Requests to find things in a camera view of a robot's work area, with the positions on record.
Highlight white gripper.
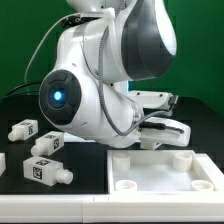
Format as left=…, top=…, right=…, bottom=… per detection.
left=128, top=90, right=191, bottom=147

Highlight white square table top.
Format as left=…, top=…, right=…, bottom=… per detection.
left=107, top=150, right=215, bottom=194

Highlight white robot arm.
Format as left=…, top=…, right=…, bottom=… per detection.
left=39, top=0, right=191, bottom=149

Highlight white left fence block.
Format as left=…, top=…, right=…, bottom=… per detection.
left=0, top=153, right=6, bottom=176

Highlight white right fence rail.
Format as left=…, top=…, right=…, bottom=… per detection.
left=191, top=154, right=224, bottom=193

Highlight white fence rail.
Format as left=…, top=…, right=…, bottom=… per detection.
left=191, top=154, right=224, bottom=193
left=0, top=192, right=224, bottom=223

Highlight white marker base plate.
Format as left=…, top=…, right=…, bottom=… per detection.
left=64, top=132, right=87, bottom=143

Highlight white front fence rail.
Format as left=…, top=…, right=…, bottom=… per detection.
left=0, top=192, right=224, bottom=223

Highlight grey cable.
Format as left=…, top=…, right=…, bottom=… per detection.
left=23, top=13, right=81, bottom=84

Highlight black cables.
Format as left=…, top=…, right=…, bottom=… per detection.
left=0, top=81, right=44, bottom=103

